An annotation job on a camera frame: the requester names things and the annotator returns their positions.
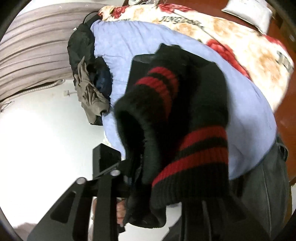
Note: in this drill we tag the light blue bed sheet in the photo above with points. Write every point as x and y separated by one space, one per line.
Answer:
252 127

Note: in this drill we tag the floral blanket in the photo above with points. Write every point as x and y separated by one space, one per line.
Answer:
262 59

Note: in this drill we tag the black garment at bedhead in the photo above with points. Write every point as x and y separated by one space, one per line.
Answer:
81 43

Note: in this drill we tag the dark blue garment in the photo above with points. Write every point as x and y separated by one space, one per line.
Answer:
103 78

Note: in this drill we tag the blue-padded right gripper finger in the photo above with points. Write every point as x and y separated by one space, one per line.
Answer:
69 217

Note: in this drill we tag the person's left hand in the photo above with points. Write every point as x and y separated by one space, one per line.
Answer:
120 210

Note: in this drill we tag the black red varsity jacket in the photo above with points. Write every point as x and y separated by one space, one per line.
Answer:
172 125

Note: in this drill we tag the pink-grey curtain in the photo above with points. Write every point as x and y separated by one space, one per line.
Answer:
34 48

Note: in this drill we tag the grey-brown crumpled garment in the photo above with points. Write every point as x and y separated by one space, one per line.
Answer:
92 101

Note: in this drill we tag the grey trousers of person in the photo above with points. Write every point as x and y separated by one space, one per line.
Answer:
264 189

